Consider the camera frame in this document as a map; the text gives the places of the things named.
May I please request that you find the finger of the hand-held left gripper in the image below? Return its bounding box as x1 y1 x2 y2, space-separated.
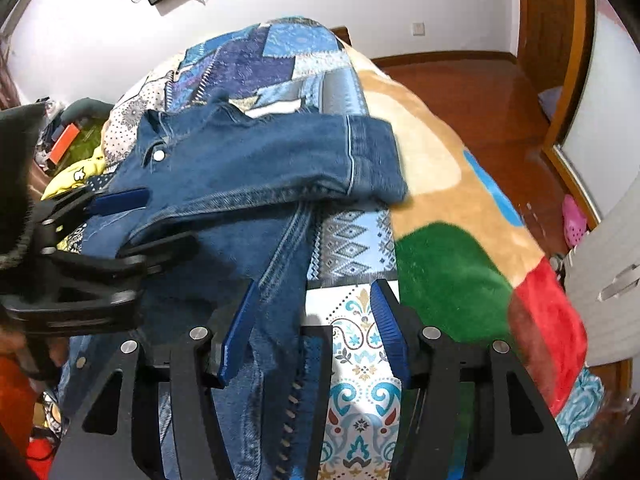
0 234 199 337
29 187 152 232

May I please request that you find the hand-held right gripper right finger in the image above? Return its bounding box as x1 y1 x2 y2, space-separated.
370 279 576 480

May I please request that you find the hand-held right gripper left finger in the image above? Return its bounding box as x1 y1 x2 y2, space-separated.
50 279 261 480

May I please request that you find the blue denim jacket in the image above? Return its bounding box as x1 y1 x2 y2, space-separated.
57 89 409 480

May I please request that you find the red cloth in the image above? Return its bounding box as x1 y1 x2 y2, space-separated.
0 354 53 463

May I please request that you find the yellow printed cloth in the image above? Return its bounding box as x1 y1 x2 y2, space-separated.
41 156 109 202

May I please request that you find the green cloth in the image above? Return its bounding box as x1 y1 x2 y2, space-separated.
65 127 110 171

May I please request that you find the orange box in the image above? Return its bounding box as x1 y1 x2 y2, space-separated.
46 122 82 166

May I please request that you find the colourful fleece blanket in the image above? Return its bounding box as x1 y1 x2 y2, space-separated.
340 35 589 411

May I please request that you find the teal patterned cloth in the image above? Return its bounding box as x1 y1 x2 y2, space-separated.
554 369 607 447

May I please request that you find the white wardrobe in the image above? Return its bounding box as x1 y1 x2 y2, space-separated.
564 195 640 367

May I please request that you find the blue patchwork bed sheet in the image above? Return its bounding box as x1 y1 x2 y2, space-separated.
102 16 402 480

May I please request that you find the pink slipper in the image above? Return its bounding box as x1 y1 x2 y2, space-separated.
562 195 589 249

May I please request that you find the purple cloth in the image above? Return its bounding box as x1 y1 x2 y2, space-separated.
537 85 567 122

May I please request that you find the white door panel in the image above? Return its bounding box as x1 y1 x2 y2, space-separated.
554 0 640 222

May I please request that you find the wooden door frame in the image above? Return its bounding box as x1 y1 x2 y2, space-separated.
515 0 602 231

